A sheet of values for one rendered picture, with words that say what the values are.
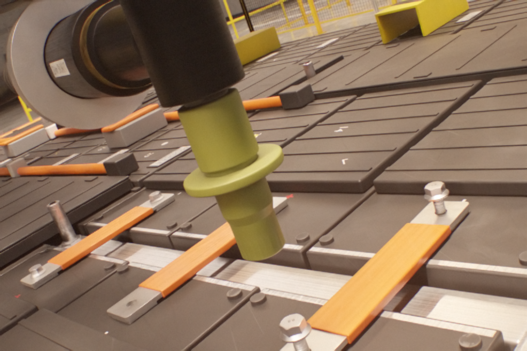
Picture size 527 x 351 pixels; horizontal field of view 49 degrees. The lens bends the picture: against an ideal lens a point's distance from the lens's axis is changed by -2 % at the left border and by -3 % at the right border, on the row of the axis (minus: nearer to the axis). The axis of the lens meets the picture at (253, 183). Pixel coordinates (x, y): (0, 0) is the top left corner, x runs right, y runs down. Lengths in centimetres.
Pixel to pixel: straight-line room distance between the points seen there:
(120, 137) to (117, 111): 46
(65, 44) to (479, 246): 23
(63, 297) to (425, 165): 27
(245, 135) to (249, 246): 4
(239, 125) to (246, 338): 13
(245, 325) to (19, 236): 32
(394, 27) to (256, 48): 38
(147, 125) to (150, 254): 38
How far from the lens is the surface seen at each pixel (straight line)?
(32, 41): 36
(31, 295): 48
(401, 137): 47
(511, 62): 58
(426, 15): 87
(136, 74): 25
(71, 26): 29
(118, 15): 25
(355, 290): 29
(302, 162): 49
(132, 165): 66
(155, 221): 51
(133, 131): 83
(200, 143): 22
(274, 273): 37
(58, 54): 32
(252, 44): 121
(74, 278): 48
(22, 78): 35
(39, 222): 61
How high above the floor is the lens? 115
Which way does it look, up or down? 18 degrees down
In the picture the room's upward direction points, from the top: 20 degrees counter-clockwise
